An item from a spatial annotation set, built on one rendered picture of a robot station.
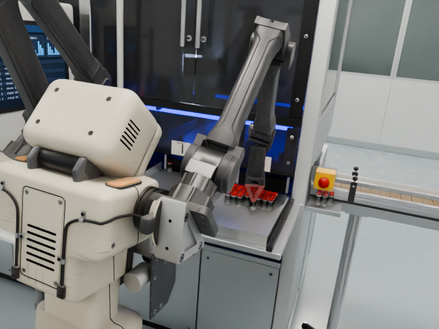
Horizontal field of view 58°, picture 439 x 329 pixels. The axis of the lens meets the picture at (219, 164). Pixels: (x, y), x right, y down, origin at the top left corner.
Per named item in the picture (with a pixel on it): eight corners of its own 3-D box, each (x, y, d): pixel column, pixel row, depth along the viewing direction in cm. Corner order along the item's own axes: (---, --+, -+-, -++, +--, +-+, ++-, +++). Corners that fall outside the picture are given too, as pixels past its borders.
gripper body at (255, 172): (264, 174, 143) (266, 155, 140) (264, 185, 133) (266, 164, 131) (245, 173, 143) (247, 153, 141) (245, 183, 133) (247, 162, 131)
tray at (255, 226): (223, 192, 161) (224, 184, 160) (287, 205, 153) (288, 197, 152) (188, 227, 130) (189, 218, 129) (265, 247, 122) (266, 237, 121)
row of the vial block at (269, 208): (227, 200, 153) (228, 188, 152) (272, 210, 148) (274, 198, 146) (225, 202, 151) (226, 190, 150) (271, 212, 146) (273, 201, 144)
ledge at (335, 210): (310, 197, 167) (311, 193, 166) (341, 203, 163) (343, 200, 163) (306, 210, 155) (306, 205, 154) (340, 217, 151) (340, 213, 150)
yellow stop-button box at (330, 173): (315, 182, 157) (317, 165, 155) (334, 185, 155) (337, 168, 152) (312, 188, 150) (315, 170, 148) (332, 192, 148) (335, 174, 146)
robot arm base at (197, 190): (146, 198, 71) (206, 215, 66) (166, 162, 75) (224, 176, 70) (161, 221, 78) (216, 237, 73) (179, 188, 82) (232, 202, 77)
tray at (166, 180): (161, 168, 181) (161, 161, 180) (214, 179, 173) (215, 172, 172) (118, 195, 150) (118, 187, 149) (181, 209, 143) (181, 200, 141)
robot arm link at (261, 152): (247, 143, 132) (264, 145, 130) (253, 138, 138) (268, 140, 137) (246, 162, 134) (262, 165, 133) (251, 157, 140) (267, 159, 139)
